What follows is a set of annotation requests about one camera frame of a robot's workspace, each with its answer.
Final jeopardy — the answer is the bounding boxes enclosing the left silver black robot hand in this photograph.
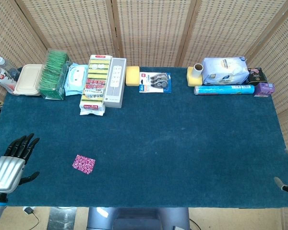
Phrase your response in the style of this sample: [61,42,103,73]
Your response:
[0,133,41,194]

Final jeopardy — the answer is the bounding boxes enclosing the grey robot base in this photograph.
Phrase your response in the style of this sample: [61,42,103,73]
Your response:
[86,207,191,230]

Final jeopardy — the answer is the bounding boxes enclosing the grey metal floor plate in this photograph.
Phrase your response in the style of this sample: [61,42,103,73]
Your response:
[48,207,77,230]

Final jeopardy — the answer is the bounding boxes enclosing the white bottle red label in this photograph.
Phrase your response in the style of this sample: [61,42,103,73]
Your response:
[0,64,18,94]

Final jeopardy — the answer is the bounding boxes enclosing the beige lidded food container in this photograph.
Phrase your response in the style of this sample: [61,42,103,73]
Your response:
[13,64,43,97]

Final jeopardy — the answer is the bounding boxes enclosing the small purple box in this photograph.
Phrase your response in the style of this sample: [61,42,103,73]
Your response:
[253,82,276,98]

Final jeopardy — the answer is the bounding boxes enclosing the green tea bag box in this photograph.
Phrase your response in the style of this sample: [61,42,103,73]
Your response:
[38,48,72,101]

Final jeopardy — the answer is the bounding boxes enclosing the clear water bottle white cap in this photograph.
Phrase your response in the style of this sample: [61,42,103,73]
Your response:
[0,57,21,81]

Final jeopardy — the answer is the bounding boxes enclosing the light blue wet wipes pack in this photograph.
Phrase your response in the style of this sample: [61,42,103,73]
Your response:
[64,62,89,97]

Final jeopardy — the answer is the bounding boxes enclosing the small black box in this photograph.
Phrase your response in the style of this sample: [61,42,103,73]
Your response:
[245,67,267,86]

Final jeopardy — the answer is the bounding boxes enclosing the blue plastic wrap roll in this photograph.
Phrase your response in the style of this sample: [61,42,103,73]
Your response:
[193,84,255,96]

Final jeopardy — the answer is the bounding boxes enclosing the yellow green sponge multipack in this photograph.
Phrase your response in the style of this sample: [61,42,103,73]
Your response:
[79,54,113,116]

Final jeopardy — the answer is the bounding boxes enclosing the white blue tissue pack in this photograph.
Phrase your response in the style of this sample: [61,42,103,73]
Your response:
[201,56,250,86]

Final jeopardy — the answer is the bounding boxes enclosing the dark blue table mat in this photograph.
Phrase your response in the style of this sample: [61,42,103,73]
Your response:
[0,66,288,208]

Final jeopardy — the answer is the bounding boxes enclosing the white power strip box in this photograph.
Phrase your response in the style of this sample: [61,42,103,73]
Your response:
[103,57,127,109]

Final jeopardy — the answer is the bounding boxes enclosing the yellow sponge green underside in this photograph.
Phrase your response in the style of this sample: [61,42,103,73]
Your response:
[186,66,204,87]

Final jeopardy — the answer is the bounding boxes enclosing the white paper roll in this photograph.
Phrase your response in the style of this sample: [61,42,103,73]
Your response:
[193,63,204,79]

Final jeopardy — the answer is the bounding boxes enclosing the plain yellow sponge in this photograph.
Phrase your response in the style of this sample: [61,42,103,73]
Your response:
[125,66,141,87]

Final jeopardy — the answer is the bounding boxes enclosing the correction tape blister pack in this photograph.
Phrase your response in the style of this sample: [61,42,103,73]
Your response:
[138,71,172,94]

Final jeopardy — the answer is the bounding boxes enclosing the wicker folding screen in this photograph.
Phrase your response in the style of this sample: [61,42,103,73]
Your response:
[0,0,288,230]

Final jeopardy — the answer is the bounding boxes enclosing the black power adapter with cable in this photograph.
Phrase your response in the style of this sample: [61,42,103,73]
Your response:
[23,207,40,225]

